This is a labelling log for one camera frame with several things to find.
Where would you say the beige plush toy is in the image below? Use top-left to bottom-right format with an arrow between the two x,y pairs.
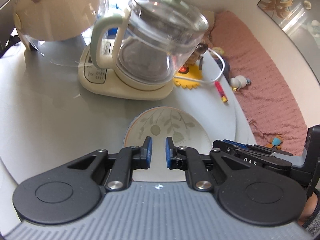
212,47 -> 225,56

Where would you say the small orange blue toy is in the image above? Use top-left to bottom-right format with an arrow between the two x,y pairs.
265,135 -> 283,150

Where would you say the beige bear food cover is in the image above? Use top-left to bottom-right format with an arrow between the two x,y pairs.
13,0 -> 108,67

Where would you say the dark monkey plush toy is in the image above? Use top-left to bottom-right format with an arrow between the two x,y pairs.
217,57 -> 231,81

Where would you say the glass electric kettle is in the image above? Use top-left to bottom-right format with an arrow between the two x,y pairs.
90,0 -> 209,86

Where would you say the cream kettle base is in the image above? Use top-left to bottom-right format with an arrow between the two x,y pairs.
78,46 -> 174,101

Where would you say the grey lazy susan turntable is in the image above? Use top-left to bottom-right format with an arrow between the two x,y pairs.
0,37 -> 237,184

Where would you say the brown dog figurine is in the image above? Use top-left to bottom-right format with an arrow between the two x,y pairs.
185,43 -> 208,64

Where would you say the person's right hand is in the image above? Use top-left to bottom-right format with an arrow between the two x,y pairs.
298,189 -> 319,228

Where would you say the pink blanket sofa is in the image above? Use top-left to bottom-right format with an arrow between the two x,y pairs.
210,11 -> 308,155

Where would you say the grey penguin plush toy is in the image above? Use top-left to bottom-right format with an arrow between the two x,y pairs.
229,75 -> 251,91

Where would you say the gold leaf wall painting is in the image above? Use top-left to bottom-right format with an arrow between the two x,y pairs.
257,0 -> 320,80

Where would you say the white power cable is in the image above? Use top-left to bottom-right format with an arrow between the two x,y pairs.
175,47 -> 226,85

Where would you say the floral plate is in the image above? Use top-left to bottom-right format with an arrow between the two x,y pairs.
122,106 -> 213,183

